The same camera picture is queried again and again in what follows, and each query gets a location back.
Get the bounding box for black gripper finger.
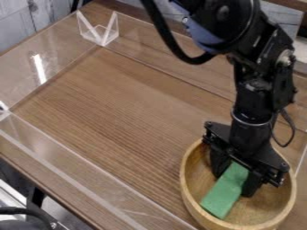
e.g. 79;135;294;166
242;170;270;198
210;146;231;178

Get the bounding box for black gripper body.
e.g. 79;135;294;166
203;112;290;187

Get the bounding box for green rectangular block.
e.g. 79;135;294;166
199;163;248;219

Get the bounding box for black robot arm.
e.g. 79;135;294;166
140;0;298;197

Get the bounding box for light wooden bowl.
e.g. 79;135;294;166
179;137;299;230

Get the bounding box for clear acrylic barrier wall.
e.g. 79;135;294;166
0;16;235;230

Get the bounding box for black table leg bracket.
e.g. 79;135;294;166
27;187;69;230

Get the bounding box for clear acrylic corner bracket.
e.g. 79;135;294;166
76;11;119;47

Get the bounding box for black cable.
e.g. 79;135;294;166
0;206;55;230

